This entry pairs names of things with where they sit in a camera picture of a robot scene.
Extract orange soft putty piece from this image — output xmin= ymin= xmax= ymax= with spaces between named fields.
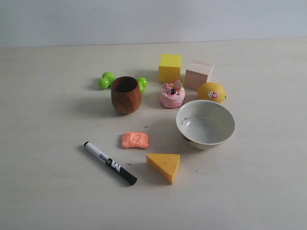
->
xmin=121 ymin=132 xmax=150 ymax=149

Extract pink toy cake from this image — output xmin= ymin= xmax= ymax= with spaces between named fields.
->
xmin=159 ymin=80 xmax=185 ymax=108

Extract brown wooden cup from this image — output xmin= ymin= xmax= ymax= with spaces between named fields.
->
xmin=111 ymin=76 xmax=142 ymax=115

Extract yellow cheese wedge toy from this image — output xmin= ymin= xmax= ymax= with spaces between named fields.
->
xmin=146 ymin=153 xmax=180 ymax=184

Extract yellow cube block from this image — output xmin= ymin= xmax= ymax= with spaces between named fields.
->
xmin=158 ymin=54 xmax=182 ymax=83

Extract white ceramic bowl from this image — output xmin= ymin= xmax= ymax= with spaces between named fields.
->
xmin=175 ymin=100 xmax=236 ymax=150

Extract green plastic dumbbell toy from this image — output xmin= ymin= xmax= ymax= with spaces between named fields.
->
xmin=98 ymin=71 xmax=148 ymax=93

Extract plain wooden cube block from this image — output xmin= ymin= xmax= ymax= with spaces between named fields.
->
xmin=184 ymin=59 xmax=214 ymax=90

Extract yellow lemon with sticker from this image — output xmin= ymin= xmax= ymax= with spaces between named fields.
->
xmin=197 ymin=82 xmax=226 ymax=103

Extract black white marker pen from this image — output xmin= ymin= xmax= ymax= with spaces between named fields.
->
xmin=83 ymin=141 xmax=137 ymax=185

